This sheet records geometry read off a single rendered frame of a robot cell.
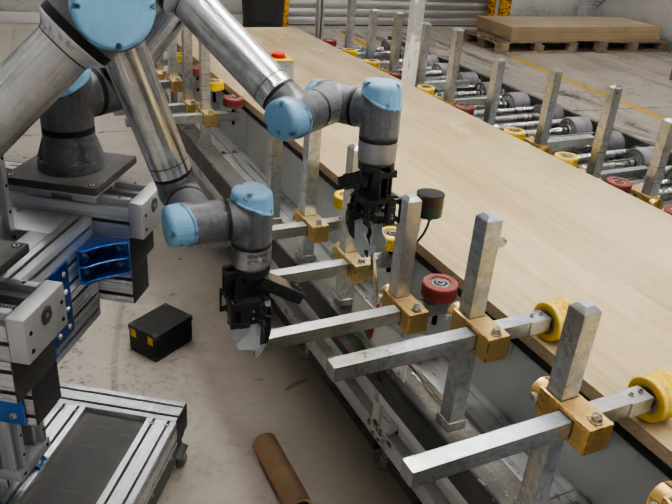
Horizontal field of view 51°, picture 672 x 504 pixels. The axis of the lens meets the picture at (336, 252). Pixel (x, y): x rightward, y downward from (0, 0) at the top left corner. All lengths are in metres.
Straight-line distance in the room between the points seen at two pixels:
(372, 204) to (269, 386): 1.45
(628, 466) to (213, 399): 1.58
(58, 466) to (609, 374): 1.45
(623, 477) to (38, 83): 1.20
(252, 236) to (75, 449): 1.10
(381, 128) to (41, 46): 0.58
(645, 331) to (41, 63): 1.22
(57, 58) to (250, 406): 1.74
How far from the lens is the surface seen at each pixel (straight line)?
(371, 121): 1.31
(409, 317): 1.51
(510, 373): 1.65
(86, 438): 2.21
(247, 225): 1.24
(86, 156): 1.71
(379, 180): 1.33
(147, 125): 1.28
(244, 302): 1.33
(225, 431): 2.49
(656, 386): 1.29
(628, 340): 1.54
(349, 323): 1.48
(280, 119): 1.24
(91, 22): 1.05
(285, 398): 2.63
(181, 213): 1.22
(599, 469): 1.52
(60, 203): 1.75
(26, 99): 1.10
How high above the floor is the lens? 1.67
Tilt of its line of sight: 27 degrees down
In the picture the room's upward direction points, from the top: 5 degrees clockwise
